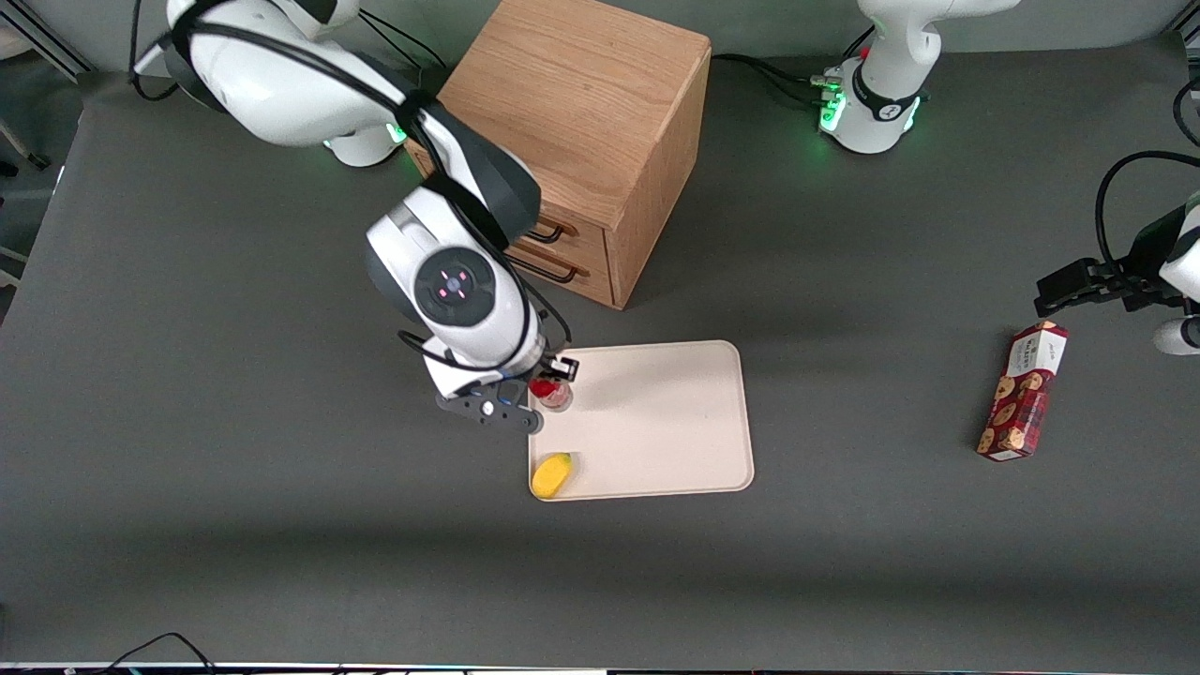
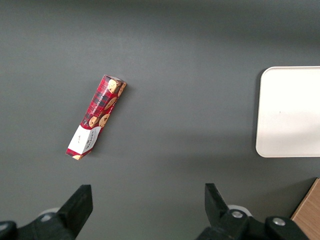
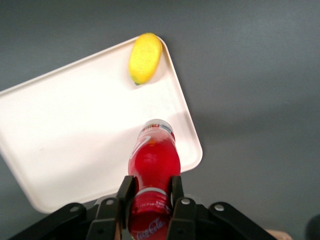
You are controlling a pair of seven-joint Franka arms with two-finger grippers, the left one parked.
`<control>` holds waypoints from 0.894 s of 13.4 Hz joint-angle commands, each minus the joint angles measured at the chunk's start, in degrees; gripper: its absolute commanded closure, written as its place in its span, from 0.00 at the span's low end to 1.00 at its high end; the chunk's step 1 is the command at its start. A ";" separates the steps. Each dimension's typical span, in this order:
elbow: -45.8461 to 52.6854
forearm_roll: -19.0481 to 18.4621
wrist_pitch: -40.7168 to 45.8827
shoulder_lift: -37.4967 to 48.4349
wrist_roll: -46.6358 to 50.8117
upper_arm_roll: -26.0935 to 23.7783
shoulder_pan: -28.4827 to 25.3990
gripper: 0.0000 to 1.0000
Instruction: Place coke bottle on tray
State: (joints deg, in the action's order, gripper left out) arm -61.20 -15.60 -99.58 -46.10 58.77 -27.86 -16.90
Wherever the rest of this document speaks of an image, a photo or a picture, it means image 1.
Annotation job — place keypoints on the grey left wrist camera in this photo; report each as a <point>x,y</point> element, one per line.
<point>1179,336</point>

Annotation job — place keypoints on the wooden drawer cabinet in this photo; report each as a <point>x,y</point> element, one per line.
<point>581,103</point>

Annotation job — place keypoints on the cream plastic tray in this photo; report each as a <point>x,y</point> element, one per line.
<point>656,422</point>

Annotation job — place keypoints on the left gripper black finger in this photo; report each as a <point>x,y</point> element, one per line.
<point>1078,284</point>
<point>1158,295</point>

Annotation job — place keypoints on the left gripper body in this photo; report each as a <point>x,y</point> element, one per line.
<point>1146,251</point>

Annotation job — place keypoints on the yellow lemon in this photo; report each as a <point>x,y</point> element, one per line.
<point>551,474</point>

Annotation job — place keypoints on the red tartan cookie box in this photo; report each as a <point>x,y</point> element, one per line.
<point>1022,394</point>

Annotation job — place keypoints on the aluminium frame profile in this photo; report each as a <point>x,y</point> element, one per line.
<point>42,37</point>

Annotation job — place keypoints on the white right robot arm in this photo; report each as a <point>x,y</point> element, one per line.
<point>281,84</point>

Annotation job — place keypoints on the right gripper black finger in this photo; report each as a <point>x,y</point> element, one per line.
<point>565,366</point>

